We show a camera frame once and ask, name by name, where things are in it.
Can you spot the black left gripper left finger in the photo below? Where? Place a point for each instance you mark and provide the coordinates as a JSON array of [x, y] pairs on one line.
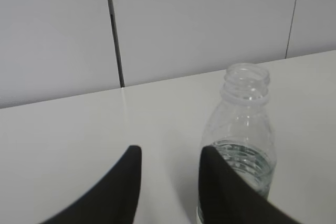
[[114, 199]]

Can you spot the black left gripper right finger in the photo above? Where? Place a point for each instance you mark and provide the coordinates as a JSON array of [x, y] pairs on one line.
[[224, 197]]

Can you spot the clear plastic water bottle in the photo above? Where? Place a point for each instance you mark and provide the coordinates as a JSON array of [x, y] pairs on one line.
[[239, 128]]

